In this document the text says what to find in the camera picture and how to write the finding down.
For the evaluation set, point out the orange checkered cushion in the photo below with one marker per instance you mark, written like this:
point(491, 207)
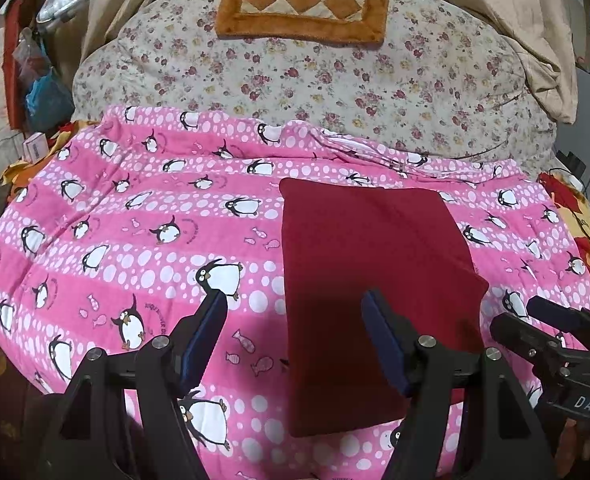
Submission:
point(326, 21)

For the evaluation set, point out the red yellow floral bedsheet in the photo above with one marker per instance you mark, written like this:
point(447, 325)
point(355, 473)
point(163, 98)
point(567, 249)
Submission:
point(573, 207)

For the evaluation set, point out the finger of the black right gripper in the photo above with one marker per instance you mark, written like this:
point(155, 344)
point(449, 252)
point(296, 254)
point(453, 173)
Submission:
point(566, 320)
point(542, 351)

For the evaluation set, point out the small white box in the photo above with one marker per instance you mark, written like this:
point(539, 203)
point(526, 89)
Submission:
point(35, 147)

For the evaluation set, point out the floral quilt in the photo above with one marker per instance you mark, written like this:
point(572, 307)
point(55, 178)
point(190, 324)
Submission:
point(443, 82)

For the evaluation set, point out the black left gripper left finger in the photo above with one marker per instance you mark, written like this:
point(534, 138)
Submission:
point(120, 416)

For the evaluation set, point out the dark red garment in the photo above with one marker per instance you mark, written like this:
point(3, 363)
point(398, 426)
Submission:
point(375, 299)

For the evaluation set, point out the pink penguin blanket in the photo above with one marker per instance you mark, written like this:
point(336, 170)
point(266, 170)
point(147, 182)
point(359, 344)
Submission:
point(138, 219)

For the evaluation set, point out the blue plastic bag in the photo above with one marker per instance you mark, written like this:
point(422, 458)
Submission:
point(49, 103)

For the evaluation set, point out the beige curtain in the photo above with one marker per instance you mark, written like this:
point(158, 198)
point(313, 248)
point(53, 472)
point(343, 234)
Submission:
point(540, 33)

